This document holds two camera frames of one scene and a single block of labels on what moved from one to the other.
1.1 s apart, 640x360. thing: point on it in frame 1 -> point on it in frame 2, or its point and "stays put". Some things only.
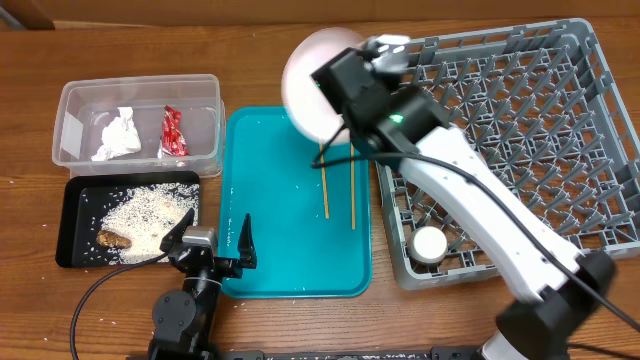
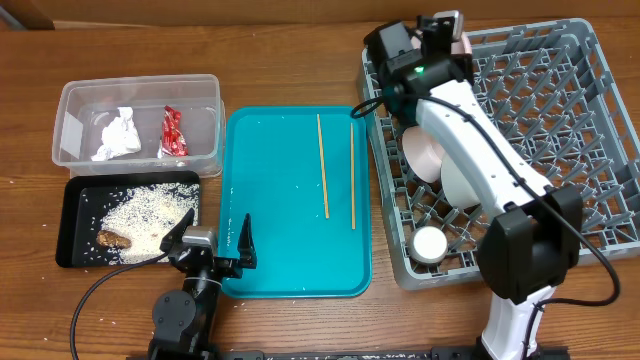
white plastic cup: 428,244 stays put
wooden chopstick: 352,188 stays put
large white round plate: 307,103 -> 458,47
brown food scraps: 109,238 stays put
